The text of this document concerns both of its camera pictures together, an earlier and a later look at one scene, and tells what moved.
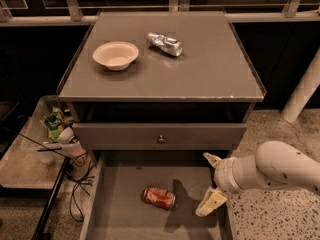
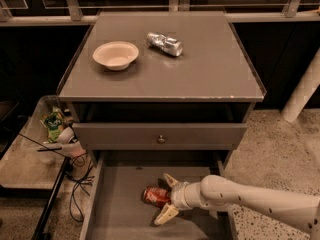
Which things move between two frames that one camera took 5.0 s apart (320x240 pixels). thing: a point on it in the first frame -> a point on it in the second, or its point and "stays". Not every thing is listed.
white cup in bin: [66, 136] stays
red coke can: [159, 197] stays
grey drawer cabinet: [197, 102] stays
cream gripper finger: [212, 199] -> [167, 213]
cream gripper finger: [214, 160] -> [171, 181]
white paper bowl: [116, 55] stays
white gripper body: [222, 175] -> [179, 194]
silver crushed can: [165, 43] stays
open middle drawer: [153, 195] stays
